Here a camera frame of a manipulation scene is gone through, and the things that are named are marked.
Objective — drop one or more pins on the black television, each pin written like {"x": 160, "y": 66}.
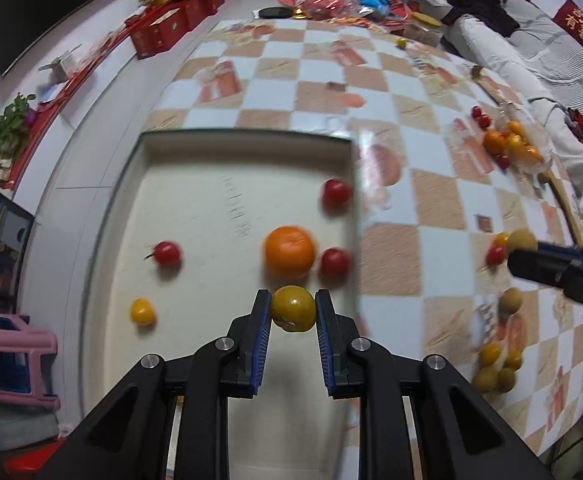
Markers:
{"x": 46, "y": 0}

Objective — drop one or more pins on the pink plastic stool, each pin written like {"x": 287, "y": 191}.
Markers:
{"x": 11, "y": 355}

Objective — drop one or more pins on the red gift box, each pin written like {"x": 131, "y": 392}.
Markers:
{"x": 159, "y": 35}
{"x": 199, "y": 7}

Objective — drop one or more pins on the white rectangular tray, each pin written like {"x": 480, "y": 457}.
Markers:
{"x": 196, "y": 220}

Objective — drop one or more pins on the clear bag of red items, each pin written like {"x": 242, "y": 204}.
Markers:
{"x": 331, "y": 2}

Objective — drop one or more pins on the green potted plant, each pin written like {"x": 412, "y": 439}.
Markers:
{"x": 13, "y": 125}

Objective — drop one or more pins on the long wooden tray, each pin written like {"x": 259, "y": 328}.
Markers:
{"x": 569, "y": 210}

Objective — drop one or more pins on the small white carton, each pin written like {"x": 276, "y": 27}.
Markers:
{"x": 63, "y": 62}

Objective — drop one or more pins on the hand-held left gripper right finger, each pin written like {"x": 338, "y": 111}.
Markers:
{"x": 323, "y": 345}

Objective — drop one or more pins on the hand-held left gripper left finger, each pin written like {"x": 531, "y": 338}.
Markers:
{"x": 263, "y": 345}

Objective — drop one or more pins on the blue snack bag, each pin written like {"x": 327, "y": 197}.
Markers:
{"x": 374, "y": 0}

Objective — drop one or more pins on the red cherry tomato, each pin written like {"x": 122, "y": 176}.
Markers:
{"x": 335, "y": 262}
{"x": 476, "y": 110}
{"x": 336, "y": 194}
{"x": 167, "y": 253}
{"x": 502, "y": 161}
{"x": 484, "y": 121}
{"x": 496, "y": 255}

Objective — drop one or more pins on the orange mandarin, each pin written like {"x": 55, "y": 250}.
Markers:
{"x": 290, "y": 251}

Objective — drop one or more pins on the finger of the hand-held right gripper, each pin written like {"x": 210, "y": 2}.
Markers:
{"x": 561, "y": 252}
{"x": 536, "y": 265}

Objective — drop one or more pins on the grey striped sofa cover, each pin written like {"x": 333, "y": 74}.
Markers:
{"x": 546, "y": 30}

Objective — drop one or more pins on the clear glass bowl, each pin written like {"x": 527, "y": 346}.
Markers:
{"x": 544, "y": 137}

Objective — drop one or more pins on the red pillow with gold print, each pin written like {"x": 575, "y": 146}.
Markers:
{"x": 581, "y": 25}

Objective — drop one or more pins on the black round lid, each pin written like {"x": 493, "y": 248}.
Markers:
{"x": 276, "y": 11}

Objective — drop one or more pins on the round yellow-lidded tin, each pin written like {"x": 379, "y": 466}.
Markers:
{"x": 429, "y": 25}

